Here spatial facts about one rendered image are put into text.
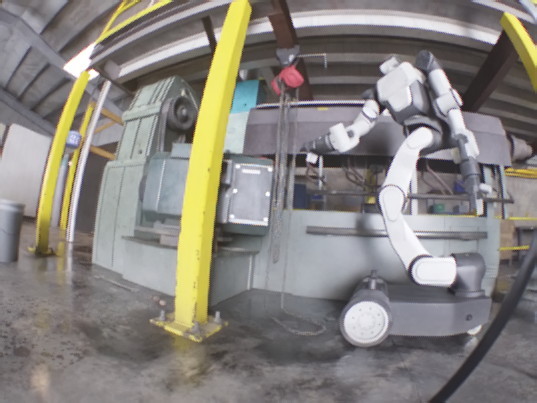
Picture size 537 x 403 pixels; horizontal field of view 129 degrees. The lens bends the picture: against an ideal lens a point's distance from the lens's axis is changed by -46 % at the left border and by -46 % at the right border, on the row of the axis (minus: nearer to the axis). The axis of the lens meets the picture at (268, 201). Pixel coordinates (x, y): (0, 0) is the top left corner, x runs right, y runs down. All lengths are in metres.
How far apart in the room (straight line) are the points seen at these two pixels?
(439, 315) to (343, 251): 0.88
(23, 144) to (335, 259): 6.54
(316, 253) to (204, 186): 0.99
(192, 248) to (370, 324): 0.71
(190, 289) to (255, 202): 0.60
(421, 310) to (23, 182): 6.80
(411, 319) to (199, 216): 0.88
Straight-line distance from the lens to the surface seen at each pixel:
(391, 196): 1.08
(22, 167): 6.58
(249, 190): 1.28
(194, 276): 0.89
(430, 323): 1.00
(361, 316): 0.93
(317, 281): 1.65
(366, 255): 1.64
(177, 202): 1.35
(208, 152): 0.92
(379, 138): 1.87
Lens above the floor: 0.38
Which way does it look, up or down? 9 degrees up
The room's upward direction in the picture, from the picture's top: 5 degrees clockwise
